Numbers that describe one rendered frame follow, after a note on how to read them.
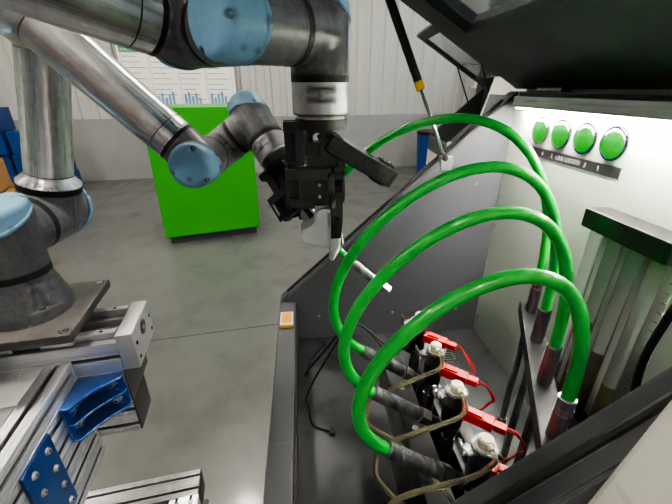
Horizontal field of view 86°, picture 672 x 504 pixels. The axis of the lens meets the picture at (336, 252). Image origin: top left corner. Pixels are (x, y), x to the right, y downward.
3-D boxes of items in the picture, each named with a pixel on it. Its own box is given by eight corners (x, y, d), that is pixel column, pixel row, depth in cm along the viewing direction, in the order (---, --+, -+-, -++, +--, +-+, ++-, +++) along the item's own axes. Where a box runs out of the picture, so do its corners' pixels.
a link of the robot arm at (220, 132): (172, 157, 69) (215, 121, 66) (191, 148, 79) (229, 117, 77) (201, 190, 71) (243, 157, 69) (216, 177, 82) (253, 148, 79)
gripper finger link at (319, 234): (301, 260, 57) (299, 204, 53) (339, 259, 58) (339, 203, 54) (302, 269, 54) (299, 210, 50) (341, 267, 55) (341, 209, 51)
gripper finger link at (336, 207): (327, 230, 56) (327, 174, 52) (339, 230, 56) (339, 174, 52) (330, 242, 51) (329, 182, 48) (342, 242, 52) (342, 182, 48)
